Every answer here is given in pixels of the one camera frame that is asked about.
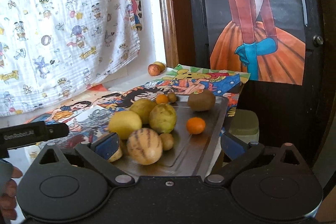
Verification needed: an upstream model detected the yellow lemon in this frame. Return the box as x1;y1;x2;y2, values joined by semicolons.
108;110;142;140

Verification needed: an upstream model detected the grey metal tray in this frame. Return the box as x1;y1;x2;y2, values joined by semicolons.
112;96;228;178

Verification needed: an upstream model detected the small orange kumquat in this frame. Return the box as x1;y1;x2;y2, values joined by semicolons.
186;117;206;135

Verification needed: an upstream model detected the brown kiwi without sticker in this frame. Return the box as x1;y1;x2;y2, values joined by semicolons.
129;98;157;124

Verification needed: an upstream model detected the kiwi with sticker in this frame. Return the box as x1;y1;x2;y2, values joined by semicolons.
187;89;216;112

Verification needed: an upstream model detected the small brown longan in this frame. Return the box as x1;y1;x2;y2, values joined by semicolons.
160;133;174;151

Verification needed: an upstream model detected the green yellow mango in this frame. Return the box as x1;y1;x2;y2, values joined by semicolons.
149;103;177;134

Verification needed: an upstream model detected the small orange mandarin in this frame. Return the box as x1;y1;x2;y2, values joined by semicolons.
155;94;169;104

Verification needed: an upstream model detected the small tan potato fruit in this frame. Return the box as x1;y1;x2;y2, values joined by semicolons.
167;92;177;103

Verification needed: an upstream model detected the person left hand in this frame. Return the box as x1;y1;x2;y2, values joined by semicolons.
1;166;23;221

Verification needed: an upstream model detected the green plastic stool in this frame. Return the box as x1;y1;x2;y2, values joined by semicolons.
228;109;259;143

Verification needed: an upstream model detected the colourful cartoon table mat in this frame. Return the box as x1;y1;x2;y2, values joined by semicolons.
35;64;250;148

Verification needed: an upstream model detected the black cabinet door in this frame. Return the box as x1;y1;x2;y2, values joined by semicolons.
190;0;335;165

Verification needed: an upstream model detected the red yellow apple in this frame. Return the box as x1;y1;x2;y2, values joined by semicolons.
147;61;166;76

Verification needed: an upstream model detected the cartoon print white cloth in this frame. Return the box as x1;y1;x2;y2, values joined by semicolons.
0;0;140;117

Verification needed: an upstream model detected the girl in orange dress poster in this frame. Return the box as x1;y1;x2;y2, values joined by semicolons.
205;0;306;85

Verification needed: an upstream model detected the brown wooden door frame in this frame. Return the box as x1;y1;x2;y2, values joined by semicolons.
159;0;179;68

